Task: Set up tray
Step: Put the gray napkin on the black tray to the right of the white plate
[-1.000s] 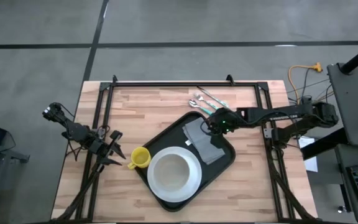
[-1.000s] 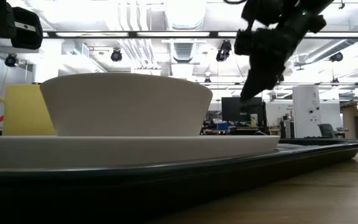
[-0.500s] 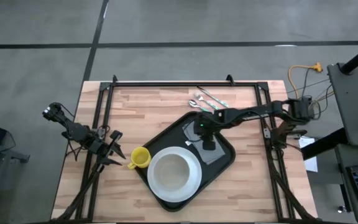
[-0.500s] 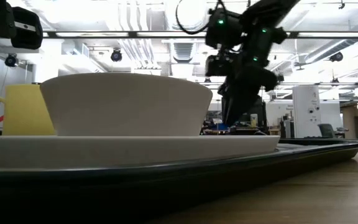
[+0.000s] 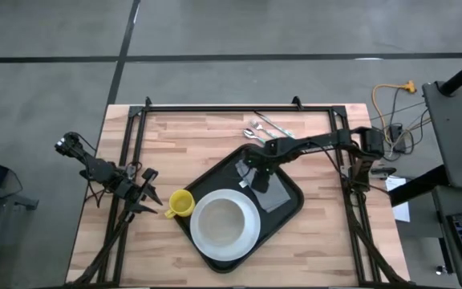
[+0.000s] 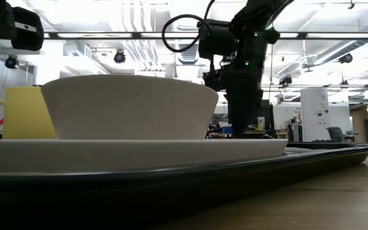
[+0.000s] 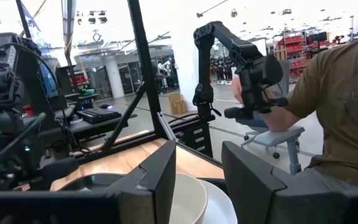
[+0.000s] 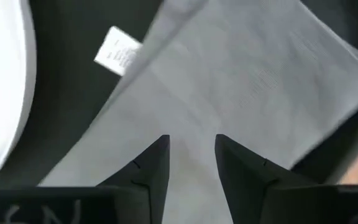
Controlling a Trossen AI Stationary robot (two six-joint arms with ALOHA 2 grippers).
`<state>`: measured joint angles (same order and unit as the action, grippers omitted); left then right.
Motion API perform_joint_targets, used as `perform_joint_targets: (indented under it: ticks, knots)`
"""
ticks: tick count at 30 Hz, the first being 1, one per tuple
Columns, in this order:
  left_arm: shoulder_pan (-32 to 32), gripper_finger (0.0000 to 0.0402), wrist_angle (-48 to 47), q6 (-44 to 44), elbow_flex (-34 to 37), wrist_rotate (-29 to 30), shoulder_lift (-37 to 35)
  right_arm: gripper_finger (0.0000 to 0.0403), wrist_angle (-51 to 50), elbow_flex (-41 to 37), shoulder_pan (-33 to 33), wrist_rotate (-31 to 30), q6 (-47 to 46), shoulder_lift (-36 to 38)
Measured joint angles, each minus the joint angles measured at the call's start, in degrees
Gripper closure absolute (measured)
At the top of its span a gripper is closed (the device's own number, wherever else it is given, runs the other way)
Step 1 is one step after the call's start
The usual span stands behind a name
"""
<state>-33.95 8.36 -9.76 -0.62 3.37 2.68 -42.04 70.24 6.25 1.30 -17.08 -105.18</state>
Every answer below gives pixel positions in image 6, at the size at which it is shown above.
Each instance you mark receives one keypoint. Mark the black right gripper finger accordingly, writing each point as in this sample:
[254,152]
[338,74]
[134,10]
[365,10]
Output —
[243,118]

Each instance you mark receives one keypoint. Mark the white rectangular plate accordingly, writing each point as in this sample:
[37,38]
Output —
[139,155]

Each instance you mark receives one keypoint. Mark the white ceramic bowl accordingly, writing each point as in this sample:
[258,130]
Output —
[129,108]

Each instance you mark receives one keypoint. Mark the yellow mug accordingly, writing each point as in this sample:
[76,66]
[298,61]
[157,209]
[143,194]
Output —
[27,111]

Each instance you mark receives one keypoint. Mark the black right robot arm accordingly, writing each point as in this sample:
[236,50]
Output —
[254,19]

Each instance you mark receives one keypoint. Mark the dark metal serving tray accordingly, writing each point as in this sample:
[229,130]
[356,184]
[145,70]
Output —
[203,182]

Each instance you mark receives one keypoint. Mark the bottle with yellow label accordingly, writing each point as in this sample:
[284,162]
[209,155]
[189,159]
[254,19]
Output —
[261,123]

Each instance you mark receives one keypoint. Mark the blue box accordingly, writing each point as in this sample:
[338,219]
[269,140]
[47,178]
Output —
[227,130]

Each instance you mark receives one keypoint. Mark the large black monitor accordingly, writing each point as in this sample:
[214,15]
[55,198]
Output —
[268,115]

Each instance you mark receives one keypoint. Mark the black ceiling spotlight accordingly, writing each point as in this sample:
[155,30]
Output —
[11,61]
[119,57]
[285,80]
[345,58]

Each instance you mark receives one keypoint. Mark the grey office chair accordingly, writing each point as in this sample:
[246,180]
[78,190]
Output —
[335,133]

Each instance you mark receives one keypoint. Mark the silver ventilation duct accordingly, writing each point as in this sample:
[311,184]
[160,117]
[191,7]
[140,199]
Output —
[188,57]

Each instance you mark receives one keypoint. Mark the white pillar with wall devices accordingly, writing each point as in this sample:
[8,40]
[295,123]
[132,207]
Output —
[315,111]

